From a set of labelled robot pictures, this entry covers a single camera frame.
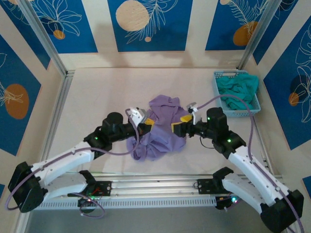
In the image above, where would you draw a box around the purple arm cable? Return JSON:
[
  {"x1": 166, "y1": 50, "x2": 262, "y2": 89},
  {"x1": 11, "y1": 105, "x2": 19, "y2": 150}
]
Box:
[
  {"x1": 194, "y1": 95, "x2": 306, "y2": 233},
  {"x1": 4, "y1": 108, "x2": 142, "y2": 218}
]

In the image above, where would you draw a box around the teal cloth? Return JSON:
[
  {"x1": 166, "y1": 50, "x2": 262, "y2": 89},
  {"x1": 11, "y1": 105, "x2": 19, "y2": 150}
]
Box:
[{"x1": 216, "y1": 74, "x2": 259, "y2": 110}]

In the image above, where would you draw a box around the black controller board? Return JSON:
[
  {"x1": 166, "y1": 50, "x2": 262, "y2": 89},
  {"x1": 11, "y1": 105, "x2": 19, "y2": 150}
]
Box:
[
  {"x1": 77, "y1": 196, "x2": 98, "y2": 215},
  {"x1": 215, "y1": 194, "x2": 242, "y2": 212}
]

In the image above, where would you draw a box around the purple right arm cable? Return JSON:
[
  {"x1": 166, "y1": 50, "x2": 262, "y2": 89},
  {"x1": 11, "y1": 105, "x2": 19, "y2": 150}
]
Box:
[{"x1": 194, "y1": 95, "x2": 306, "y2": 233}]

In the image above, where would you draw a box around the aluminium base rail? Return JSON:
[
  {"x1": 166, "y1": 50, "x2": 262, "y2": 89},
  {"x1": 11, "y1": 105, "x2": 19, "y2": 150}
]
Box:
[{"x1": 41, "y1": 173, "x2": 284, "y2": 202}]

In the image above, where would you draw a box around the purple t-shirt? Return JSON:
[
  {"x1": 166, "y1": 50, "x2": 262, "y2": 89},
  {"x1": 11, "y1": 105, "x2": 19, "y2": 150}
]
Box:
[{"x1": 126, "y1": 95, "x2": 187, "y2": 162}]

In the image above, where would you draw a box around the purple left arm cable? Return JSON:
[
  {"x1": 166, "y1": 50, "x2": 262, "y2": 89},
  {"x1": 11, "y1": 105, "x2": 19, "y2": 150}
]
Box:
[{"x1": 4, "y1": 108, "x2": 142, "y2": 218}]

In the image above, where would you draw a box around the light blue plastic basket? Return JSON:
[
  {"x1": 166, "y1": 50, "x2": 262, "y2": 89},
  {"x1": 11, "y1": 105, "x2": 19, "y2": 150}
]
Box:
[{"x1": 213, "y1": 70, "x2": 262, "y2": 117}]

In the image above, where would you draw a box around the white slotted cable duct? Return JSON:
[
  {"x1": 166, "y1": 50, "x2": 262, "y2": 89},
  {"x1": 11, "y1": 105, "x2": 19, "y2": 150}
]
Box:
[{"x1": 38, "y1": 196, "x2": 217, "y2": 210}]

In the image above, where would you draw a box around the aluminium frame post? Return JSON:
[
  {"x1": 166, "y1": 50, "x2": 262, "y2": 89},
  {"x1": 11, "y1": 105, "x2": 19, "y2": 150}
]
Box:
[
  {"x1": 237, "y1": 0, "x2": 286, "y2": 71},
  {"x1": 17, "y1": 0, "x2": 70, "y2": 77}
]

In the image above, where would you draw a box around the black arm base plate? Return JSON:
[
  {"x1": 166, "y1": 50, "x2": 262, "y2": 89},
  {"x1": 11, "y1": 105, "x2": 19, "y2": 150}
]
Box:
[
  {"x1": 197, "y1": 178, "x2": 231, "y2": 195},
  {"x1": 77, "y1": 181, "x2": 112, "y2": 197}
]

